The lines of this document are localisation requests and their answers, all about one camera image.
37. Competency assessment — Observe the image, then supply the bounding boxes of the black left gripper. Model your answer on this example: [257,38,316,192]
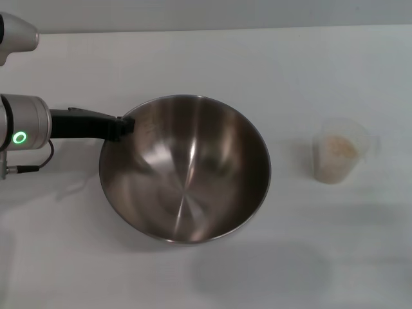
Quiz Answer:
[48,107,136,143]

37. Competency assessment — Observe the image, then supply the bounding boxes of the stainless steel mixing bowl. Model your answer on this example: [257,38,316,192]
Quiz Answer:
[98,93,272,247]

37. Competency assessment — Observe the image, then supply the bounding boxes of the clear plastic measuring cup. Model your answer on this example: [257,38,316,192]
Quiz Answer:
[312,118,381,185]

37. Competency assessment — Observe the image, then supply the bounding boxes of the white rice grains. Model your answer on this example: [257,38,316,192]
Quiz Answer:
[316,135,359,185]

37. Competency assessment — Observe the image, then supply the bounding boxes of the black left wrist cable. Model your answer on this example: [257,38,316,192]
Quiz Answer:
[0,140,55,180]

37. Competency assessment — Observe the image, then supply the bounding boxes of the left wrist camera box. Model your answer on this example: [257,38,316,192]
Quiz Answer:
[0,11,40,67]

